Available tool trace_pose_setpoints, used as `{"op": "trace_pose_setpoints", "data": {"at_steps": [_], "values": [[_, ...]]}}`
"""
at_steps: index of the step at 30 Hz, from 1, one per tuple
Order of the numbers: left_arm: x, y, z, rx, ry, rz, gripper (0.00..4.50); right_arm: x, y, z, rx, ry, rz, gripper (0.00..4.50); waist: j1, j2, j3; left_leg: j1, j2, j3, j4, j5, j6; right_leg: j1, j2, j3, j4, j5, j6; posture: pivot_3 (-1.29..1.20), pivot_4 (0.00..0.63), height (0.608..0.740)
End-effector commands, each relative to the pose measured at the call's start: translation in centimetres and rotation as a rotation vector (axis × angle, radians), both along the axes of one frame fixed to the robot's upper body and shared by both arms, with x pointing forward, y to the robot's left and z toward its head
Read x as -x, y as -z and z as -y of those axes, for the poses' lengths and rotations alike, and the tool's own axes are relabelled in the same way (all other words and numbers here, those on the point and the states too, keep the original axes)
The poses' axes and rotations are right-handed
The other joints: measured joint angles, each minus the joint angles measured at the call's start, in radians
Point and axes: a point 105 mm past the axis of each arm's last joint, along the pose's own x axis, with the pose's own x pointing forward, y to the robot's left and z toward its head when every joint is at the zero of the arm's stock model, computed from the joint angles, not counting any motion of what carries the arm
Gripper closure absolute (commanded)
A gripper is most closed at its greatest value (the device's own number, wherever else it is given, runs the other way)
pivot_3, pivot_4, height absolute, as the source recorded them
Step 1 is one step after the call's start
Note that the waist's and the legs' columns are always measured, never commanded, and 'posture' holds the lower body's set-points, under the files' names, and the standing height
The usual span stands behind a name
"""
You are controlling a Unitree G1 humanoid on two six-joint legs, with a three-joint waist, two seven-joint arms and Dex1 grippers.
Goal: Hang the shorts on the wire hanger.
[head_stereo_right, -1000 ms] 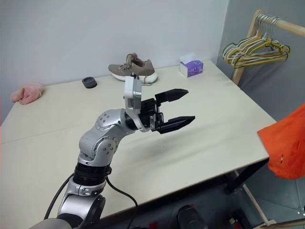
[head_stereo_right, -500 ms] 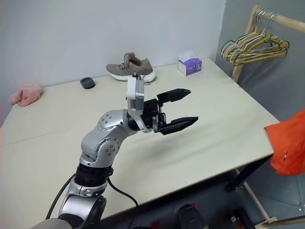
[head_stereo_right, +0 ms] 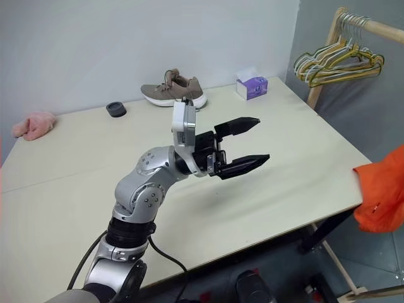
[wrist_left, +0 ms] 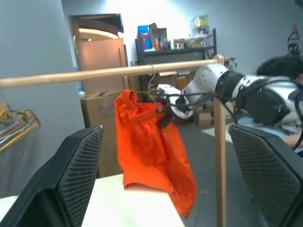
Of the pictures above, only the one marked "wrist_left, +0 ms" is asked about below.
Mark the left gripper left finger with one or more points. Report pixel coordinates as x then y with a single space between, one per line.
59 182

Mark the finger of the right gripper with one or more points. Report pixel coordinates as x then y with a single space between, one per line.
165 122
160 110

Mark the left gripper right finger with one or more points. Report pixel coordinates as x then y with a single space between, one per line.
267 179

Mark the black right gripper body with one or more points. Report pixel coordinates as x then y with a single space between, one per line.
169 110

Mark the orange cloth garment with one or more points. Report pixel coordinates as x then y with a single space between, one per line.
142 142

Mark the small cardboard box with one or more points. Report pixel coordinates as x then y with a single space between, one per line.
204 118

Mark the black metal shelf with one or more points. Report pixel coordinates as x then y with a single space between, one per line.
175 53

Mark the large cardboard box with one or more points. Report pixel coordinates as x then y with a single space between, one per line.
99 113

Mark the blue box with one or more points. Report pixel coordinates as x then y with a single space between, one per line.
144 37

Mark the open cardboard box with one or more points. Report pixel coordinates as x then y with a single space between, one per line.
158 35

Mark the brown door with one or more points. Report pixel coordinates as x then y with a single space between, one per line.
99 54

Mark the clear plastic storage box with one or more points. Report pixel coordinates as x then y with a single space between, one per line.
199 24

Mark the wooden clothes rack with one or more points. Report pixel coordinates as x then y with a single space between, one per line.
71 76

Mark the person with dark hair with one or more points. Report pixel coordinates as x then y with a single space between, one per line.
279 66

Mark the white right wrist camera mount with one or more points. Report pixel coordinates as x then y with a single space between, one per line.
182 114

